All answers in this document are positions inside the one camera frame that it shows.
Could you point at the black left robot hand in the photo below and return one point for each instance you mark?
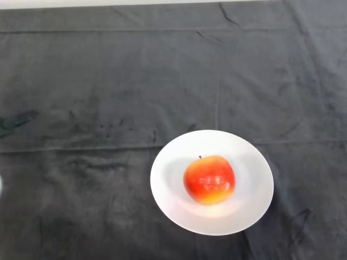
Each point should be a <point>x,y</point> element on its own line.
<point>16,122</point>

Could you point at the red yellow apple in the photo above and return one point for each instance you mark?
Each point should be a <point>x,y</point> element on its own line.
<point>210,180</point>

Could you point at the white round plate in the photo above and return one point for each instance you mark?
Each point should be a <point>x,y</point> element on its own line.
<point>249,189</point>

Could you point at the black cloth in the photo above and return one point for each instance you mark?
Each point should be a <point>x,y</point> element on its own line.
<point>173,75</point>

